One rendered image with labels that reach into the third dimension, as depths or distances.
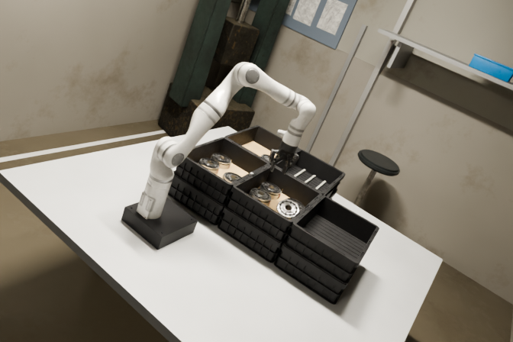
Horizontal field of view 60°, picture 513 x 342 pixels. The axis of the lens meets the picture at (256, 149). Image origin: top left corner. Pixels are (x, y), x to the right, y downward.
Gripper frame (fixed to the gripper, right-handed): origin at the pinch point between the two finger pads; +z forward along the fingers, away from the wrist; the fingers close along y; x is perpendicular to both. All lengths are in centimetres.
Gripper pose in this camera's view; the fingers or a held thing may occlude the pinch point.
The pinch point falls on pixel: (278, 169)
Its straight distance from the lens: 200.2
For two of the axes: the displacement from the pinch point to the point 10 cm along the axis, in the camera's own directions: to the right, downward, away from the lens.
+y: 9.0, 1.8, 4.1
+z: -3.5, 8.6, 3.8
